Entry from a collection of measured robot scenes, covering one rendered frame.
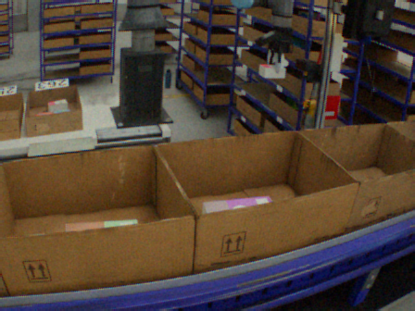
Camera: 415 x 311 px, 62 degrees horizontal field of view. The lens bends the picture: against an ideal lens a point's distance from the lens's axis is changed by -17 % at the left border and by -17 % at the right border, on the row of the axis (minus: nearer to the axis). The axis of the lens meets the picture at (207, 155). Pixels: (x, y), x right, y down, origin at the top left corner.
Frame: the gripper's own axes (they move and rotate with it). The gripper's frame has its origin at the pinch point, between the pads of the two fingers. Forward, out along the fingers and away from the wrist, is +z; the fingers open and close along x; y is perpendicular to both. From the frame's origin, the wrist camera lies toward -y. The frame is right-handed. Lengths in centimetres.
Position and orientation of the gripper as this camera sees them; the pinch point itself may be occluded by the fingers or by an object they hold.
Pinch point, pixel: (272, 68)
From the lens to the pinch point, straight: 172.4
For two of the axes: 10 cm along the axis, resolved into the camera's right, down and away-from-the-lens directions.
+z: -0.7, 8.9, 4.6
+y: 9.4, -1.0, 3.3
